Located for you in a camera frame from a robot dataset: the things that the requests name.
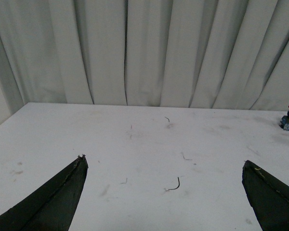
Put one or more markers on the white pleated curtain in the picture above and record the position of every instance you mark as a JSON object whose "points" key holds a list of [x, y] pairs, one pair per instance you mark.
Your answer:
{"points": [[221, 54]]}

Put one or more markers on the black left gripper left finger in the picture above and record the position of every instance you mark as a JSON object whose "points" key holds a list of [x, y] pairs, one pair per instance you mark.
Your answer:
{"points": [[52, 206]]}

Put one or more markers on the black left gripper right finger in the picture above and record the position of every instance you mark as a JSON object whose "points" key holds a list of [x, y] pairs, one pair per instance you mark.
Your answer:
{"points": [[268, 196]]}

